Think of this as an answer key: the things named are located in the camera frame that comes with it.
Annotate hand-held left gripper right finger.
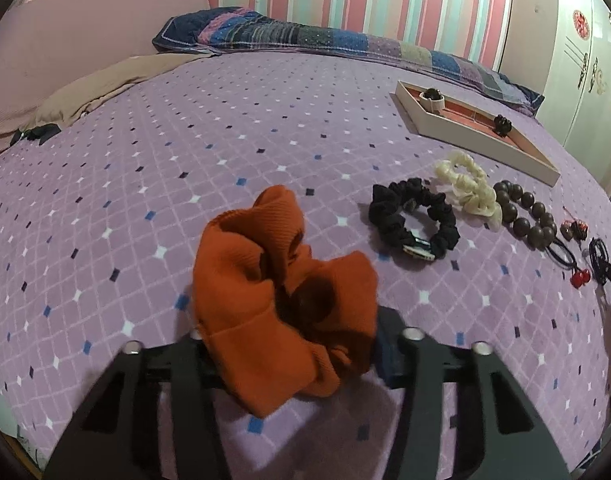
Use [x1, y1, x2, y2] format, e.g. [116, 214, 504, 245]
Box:
[374, 306, 572, 480]

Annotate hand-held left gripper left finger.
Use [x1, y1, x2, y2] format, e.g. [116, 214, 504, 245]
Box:
[43, 331, 247, 480]

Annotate thin black hair tie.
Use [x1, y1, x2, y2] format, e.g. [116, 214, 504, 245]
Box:
[589, 236, 609, 267]

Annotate black hair tie red cherries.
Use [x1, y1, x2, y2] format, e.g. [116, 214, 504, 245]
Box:
[548, 237, 592, 291]

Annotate brown and red hair tie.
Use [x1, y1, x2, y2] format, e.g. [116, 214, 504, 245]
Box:
[559, 217, 589, 241]

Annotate brown wooden bead bracelet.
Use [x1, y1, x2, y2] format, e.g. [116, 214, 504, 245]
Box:
[493, 180, 559, 247]

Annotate orange fabric scrunchie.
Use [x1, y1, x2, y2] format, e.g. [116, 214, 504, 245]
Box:
[192, 185, 379, 417]

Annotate cream fabric scrunchie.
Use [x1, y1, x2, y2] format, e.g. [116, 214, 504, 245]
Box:
[434, 150, 503, 233]

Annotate black fabric scrunchie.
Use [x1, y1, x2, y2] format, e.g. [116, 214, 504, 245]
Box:
[369, 178, 461, 261]

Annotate white tray brick-pattern inside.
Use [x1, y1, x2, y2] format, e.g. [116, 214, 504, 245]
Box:
[394, 80, 561, 188]

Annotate white wardrobe with stickers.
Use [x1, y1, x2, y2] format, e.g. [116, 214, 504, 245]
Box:
[500, 0, 611, 201]

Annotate small black cloth item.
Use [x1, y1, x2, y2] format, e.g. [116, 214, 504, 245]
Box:
[10, 122, 61, 147]

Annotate tan folded blanket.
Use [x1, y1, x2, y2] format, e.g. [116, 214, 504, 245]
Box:
[36, 52, 221, 128]

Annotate patchwork blue purple pillow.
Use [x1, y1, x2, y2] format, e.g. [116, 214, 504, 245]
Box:
[152, 6, 545, 118]

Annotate pink headboard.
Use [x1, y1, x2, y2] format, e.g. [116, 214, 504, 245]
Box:
[0, 0, 211, 161]

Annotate white hair tie black charm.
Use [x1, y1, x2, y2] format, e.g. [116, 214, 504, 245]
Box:
[419, 87, 446, 111]

